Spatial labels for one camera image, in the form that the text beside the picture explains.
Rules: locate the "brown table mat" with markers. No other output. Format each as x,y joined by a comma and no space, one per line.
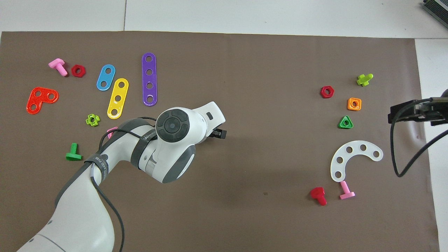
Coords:
245,70

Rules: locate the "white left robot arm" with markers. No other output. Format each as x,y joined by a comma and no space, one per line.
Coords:
80,210

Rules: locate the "red plastic screw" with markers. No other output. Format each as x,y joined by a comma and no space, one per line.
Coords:
317,193

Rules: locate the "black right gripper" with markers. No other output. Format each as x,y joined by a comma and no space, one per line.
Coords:
434,110

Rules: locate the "yellow three-hole strip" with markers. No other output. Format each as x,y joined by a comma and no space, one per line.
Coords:
120,91

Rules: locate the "purple four-hole strip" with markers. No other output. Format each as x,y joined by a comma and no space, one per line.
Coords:
149,79

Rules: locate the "orange square nut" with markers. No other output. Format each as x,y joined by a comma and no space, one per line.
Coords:
350,107

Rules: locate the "red angled plate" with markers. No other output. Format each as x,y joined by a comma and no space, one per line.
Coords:
39,99

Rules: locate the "pink plastic screw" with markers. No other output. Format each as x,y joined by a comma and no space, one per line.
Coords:
346,194
56,64

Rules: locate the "dark electronic device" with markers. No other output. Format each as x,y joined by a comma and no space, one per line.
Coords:
437,8

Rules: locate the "pink square nut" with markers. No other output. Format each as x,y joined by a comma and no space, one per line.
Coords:
110,133

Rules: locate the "blue two-hole strip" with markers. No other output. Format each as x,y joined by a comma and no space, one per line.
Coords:
105,77

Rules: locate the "green plastic screw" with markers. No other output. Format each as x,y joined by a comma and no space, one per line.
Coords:
73,155

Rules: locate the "red hex nut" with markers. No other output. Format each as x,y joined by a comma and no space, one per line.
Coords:
73,71
322,94

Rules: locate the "lime cross-head screw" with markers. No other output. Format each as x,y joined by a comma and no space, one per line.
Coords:
364,80

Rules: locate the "green triangle nut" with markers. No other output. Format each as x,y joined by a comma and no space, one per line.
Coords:
341,126

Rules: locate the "white curved perforated plate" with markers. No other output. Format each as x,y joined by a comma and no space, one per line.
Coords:
356,146

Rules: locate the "lime flower nut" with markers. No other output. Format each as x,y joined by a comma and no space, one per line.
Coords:
87,120

